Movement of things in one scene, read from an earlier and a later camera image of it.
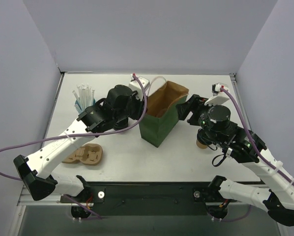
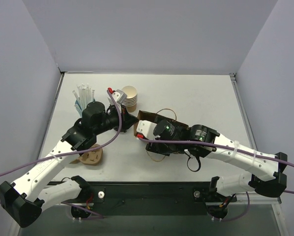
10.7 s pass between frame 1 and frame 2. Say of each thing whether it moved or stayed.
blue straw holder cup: stayed
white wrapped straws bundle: stayed
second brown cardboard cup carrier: stayed
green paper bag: moved
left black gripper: moved
